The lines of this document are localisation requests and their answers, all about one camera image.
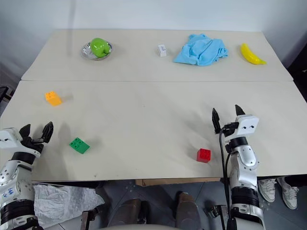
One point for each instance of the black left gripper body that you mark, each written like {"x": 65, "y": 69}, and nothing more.
{"x": 32, "y": 145}

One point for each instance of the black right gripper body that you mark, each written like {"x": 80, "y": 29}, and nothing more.
{"x": 230, "y": 130}

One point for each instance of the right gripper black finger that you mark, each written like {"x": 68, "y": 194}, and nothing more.
{"x": 239, "y": 111}
{"x": 216, "y": 121}

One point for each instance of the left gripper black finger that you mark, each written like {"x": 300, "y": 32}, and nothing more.
{"x": 26, "y": 131}
{"x": 47, "y": 131}

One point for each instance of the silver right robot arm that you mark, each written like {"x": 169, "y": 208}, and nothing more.
{"x": 244, "y": 167}

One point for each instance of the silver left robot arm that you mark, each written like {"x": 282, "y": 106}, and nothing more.
{"x": 13, "y": 172}

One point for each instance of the orange toy brick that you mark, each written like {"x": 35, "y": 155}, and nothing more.
{"x": 53, "y": 98}

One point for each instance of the green toy brick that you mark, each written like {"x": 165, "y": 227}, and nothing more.
{"x": 79, "y": 145}

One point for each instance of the red toy brick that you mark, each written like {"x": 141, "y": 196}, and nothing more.
{"x": 203, "y": 155}

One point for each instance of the black object beside table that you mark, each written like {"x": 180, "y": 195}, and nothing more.
{"x": 4, "y": 93}

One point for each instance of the yellow toy banana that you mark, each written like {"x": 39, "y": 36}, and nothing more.
{"x": 250, "y": 54}

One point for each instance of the crumpled white plastic sheet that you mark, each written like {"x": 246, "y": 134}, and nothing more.
{"x": 62, "y": 203}

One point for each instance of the white sneaker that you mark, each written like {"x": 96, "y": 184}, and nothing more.
{"x": 289, "y": 191}
{"x": 267, "y": 189}

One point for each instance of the light blue cloth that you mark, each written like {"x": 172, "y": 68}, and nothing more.
{"x": 202, "y": 51}

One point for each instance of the dark furniture beside table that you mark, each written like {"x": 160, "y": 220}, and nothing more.
{"x": 298, "y": 69}

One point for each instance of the silver metal bowl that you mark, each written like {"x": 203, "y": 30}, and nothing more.
{"x": 86, "y": 53}

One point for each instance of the small white printed box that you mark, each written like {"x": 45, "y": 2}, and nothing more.
{"x": 162, "y": 50}

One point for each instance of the dark brown rounded shape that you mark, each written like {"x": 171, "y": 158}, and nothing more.
{"x": 188, "y": 209}
{"x": 130, "y": 212}

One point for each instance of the green toy bell pepper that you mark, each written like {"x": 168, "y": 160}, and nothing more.
{"x": 99, "y": 47}

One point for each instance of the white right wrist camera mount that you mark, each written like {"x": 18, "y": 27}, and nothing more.
{"x": 247, "y": 125}

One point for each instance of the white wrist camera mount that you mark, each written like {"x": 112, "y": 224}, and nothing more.
{"x": 247, "y": 125}
{"x": 8, "y": 139}

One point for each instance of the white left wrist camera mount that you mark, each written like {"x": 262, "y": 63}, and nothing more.
{"x": 8, "y": 139}

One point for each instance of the metal table leg bracket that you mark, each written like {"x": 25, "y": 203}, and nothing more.
{"x": 90, "y": 218}
{"x": 217, "y": 212}

